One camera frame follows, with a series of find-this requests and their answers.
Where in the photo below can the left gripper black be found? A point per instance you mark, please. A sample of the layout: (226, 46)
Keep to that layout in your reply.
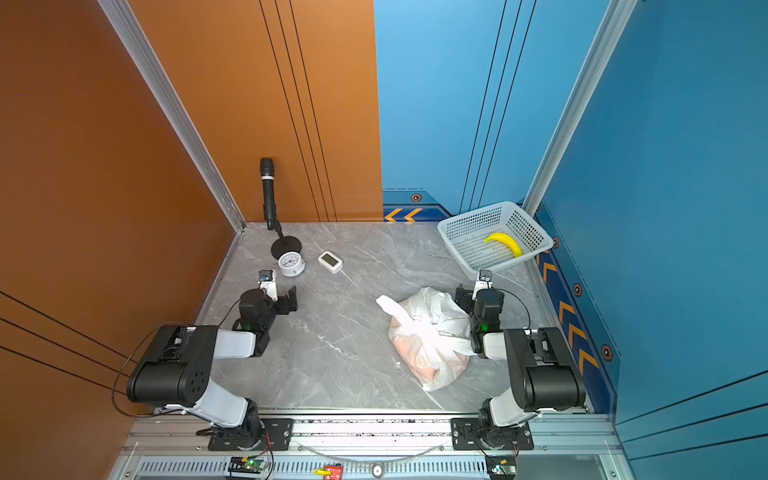
(285, 301)

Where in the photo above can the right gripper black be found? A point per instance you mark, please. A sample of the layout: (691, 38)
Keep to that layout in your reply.
(464, 299)

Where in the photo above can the white plastic bag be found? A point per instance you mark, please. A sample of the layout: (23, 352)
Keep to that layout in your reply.
(431, 333)

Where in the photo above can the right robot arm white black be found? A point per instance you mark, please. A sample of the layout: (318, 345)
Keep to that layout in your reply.
(543, 375)

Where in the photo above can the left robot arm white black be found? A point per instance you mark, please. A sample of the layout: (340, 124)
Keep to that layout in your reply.
(175, 373)

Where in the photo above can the round white gauge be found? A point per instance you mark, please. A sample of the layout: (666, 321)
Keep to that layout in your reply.
(291, 264)

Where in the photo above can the black microphone on stand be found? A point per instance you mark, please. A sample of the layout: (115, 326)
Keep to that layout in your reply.
(284, 244)

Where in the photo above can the small white digital timer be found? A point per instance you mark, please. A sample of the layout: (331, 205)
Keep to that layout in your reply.
(330, 261)

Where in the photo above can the white plastic basket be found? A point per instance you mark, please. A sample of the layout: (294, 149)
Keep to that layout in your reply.
(464, 237)

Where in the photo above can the yellow banana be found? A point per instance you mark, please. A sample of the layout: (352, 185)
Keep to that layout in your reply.
(507, 241)

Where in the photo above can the green circuit board left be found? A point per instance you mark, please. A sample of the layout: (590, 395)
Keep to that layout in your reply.
(248, 468)

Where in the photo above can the circuit board right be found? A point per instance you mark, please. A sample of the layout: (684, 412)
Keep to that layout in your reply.
(504, 470)

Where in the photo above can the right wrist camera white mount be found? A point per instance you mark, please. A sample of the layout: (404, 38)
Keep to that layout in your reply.
(483, 281)

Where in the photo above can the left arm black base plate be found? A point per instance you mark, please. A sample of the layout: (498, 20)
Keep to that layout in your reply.
(275, 435)

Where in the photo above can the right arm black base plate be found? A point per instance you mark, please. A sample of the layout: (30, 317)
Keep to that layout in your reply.
(467, 434)

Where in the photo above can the red emergency switch box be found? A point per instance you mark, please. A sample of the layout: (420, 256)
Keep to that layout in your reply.
(329, 472)

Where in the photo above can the aluminium front rail frame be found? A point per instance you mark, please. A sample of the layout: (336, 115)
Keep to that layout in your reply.
(378, 444)

